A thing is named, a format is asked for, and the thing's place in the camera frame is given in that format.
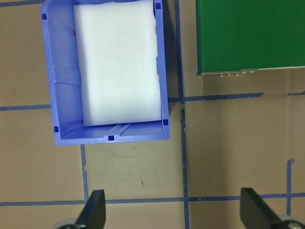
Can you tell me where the blue plastic storage bin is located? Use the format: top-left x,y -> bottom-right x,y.
40,0 -> 171,147

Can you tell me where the white foam pad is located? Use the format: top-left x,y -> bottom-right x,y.
72,0 -> 162,127

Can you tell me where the green conveyor belt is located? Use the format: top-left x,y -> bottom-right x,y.
195,0 -> 305,77

